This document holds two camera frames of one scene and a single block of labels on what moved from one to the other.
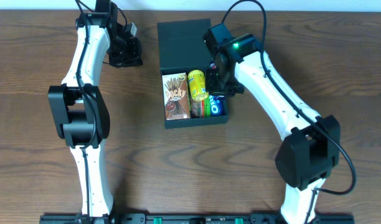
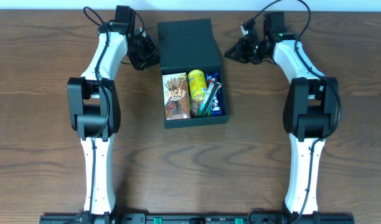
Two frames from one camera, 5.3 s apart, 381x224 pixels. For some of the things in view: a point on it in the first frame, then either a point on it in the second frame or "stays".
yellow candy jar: [197, 85] stays
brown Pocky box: [176, 96] stays
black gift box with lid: [182, 48] stays
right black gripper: [218, 86] to [246, 50]
